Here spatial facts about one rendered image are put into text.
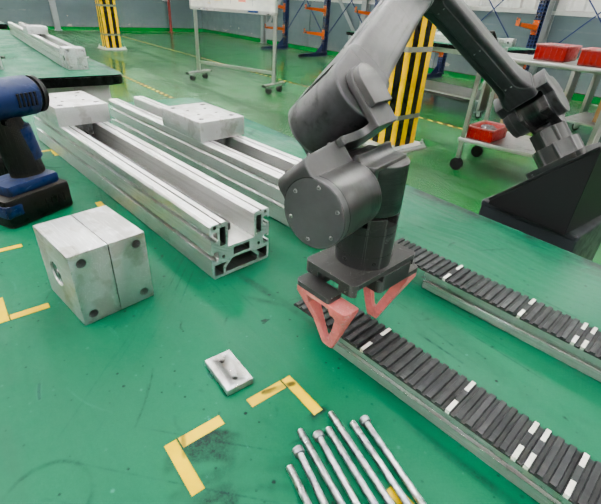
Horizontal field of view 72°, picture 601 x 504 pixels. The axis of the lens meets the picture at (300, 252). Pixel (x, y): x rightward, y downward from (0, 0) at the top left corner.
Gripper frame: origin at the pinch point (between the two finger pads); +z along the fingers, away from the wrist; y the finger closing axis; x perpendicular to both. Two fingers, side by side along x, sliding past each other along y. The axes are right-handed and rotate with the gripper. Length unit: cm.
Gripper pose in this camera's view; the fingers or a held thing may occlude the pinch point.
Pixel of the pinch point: (351, 323)
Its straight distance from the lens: 48.3
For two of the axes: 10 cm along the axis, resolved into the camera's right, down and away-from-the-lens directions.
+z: -0.6, 8.6, 5.1
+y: -7.3, 3.2, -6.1
